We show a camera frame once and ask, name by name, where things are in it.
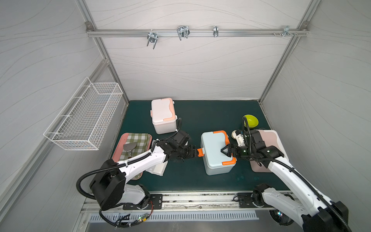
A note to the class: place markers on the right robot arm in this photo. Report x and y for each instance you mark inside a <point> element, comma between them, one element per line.
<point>314,211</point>

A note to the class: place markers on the pink tray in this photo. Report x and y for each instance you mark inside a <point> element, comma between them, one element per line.
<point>117,150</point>

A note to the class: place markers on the cream round brush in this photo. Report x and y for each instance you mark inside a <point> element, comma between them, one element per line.
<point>234,134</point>

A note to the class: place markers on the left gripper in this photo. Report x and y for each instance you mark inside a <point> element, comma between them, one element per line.
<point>187,152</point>

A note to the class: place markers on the blue box orange handle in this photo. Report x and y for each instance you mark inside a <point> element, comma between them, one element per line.
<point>215,161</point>

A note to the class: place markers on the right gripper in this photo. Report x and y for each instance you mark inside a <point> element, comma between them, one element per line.
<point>235,151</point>

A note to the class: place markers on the metal hook clamp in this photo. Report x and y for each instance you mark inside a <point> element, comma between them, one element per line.
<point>152,38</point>

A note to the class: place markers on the gauze packet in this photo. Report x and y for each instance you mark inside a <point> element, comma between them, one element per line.
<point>158,169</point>

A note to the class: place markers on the green table mat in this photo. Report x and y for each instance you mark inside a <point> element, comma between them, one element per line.
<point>199,117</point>

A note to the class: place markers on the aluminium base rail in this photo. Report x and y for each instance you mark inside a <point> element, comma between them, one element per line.
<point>171,201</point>

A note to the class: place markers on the white wire basket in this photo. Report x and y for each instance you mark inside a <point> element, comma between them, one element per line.
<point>84,120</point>

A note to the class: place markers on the metal screw bracket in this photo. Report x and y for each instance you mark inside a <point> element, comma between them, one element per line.
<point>285,33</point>

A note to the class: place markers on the aluminium crossbar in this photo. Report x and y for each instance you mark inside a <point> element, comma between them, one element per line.
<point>193,33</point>

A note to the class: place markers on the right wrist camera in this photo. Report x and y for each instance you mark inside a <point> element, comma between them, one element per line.
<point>241,139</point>

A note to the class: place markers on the small metal bracket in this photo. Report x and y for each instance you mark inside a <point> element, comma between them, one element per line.
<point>215,31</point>

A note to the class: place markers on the metal u-bolt clamp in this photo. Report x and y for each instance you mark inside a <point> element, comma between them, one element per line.
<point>183,32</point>

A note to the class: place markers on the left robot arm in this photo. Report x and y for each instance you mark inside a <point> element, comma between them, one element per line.
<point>109,186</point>

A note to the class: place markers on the white box peach handle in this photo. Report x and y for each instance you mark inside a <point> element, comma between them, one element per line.
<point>163,115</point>

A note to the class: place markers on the pink first aid box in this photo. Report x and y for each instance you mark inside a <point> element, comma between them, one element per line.
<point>271,138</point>

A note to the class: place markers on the green bowl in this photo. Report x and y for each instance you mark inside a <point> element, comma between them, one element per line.
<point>250,121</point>

